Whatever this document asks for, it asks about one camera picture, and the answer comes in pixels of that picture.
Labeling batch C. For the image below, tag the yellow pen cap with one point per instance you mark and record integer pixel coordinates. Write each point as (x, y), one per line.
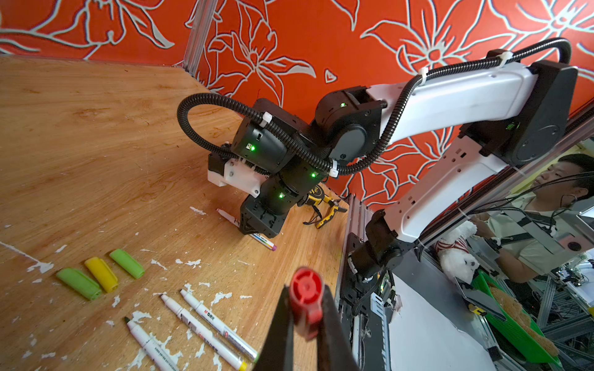
(103, 274)

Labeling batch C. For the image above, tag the green plastic tray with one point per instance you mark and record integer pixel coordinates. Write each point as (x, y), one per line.
(517, 327)

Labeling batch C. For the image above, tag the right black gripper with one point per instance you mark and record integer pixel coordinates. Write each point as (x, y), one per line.
(257, 219)

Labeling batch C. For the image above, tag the white plush toy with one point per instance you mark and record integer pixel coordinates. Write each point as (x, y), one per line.
(456, 261)

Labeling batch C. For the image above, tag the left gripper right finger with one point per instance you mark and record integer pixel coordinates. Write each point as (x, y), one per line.
(333, 350)

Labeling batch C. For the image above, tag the yellow black pliers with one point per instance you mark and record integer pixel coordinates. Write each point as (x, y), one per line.
(323, 206)

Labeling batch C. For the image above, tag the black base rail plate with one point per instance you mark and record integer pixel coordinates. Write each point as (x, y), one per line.
(361, 309)

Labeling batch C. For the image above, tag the white pen middle yellow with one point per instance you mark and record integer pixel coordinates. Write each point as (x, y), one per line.
(206, 334)

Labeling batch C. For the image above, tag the white pen right green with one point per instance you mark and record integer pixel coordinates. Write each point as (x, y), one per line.
(225, 331)

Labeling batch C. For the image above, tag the person outside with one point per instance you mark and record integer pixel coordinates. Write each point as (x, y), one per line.
(554, 190)

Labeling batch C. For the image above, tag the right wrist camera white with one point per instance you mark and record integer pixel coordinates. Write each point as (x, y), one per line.
(233, 172)

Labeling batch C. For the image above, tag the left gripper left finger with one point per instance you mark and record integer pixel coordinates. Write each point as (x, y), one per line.
(277, 352)

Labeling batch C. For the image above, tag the white pen purple end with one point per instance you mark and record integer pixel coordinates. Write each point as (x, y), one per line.
(256, 236)

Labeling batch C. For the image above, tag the red pen cap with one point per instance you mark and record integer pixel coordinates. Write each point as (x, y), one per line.
(306, 301)

